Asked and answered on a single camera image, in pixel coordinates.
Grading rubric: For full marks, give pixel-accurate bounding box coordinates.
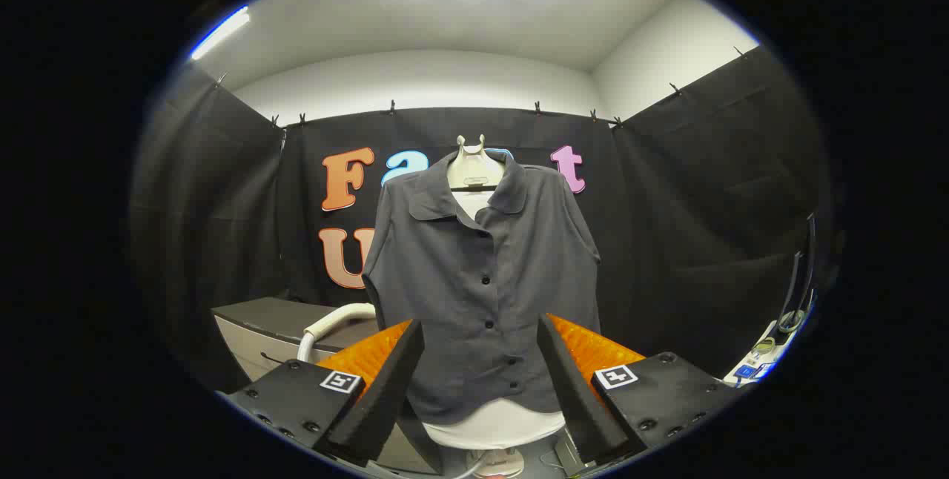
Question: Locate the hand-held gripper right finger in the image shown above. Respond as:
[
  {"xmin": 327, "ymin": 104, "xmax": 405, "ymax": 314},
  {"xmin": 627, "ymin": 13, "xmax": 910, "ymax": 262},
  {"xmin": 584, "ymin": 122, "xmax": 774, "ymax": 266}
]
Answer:
[{"xmin": 535, "ymin": 312, "xmax": 742, "ymax": 466}]

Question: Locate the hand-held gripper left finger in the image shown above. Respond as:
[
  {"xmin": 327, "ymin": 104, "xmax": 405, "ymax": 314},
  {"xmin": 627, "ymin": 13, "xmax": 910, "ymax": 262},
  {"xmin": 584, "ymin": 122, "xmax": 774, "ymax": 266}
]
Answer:
[{"xmin": 217, "ymin": 318, "xmax": 427, "ymax": 467}]

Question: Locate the white garment steamer head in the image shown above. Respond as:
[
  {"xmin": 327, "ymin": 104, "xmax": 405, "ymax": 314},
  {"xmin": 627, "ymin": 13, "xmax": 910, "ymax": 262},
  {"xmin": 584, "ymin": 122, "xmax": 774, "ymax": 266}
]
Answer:
[{"xmin": 297, "ymin": 303, "xmax": 377, "ymax": 363}]

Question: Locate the grey button-up shirt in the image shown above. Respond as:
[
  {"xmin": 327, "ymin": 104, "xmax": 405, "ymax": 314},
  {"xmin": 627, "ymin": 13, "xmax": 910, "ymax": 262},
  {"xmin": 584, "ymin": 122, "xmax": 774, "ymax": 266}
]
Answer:
[{"xmin": 361, "ymin": 151, "xmax": 602, "ymax": 426}]

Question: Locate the white steamer base unit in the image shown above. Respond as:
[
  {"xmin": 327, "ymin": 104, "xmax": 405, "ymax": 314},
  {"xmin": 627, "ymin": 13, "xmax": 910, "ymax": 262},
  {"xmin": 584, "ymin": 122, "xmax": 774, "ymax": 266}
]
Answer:
[{"xmin": 466, "ymin": 447, "xmax": 525, "ymax": 479}]

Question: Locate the cream clothes hanger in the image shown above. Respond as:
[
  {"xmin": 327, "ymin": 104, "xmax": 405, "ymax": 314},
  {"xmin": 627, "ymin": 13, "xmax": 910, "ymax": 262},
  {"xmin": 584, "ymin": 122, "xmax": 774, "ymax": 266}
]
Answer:
[{"xmin": 447, "ymin": 134, "xmax": 506, "ymax": 192}]

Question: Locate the white cabinet with grey top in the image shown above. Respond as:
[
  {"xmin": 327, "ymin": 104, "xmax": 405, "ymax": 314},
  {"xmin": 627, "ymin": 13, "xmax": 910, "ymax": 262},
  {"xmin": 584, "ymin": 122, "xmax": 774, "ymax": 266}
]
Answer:
[{"xmin": 211, "ymin": 297, "xmax": 442, "ymax": 474}]

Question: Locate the white side table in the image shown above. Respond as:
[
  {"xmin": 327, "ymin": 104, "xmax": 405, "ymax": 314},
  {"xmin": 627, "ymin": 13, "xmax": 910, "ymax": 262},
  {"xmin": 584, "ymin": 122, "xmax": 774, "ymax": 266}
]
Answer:
[{"xmin": 723, "ymin": 320, "xmax": 798, "ymax": 389}]

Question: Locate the black backdrop cloth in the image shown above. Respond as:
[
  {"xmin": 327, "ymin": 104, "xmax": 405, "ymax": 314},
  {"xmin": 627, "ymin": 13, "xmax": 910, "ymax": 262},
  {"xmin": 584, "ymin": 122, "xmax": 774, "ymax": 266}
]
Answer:
[{"xmin": 130, "ymin": 45, "xmax": 831, "ymax": 391}]

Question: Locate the row of black cloth clips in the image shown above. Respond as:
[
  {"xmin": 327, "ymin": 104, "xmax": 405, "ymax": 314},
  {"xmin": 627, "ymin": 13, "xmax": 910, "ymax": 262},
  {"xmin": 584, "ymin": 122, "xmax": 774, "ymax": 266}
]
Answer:
[{"xmin": 215, "ymin": 45, "xmax": 746, "ymax": 130}]

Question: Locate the narrow ceiling light strip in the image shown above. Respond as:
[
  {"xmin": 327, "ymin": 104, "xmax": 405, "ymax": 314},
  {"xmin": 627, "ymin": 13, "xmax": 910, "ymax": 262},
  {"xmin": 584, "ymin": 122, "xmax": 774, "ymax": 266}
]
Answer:
[{"xmin": 190, "ymin": 6, "xmax": 251, "ymax": 61}]

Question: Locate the dark cable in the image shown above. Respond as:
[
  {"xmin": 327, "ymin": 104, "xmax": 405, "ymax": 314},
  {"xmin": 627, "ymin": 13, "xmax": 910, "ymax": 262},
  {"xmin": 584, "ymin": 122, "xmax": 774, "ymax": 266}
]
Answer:
[{"xmin": 778, "ymin": 214, "xmax": 818, "ymax": 333}]

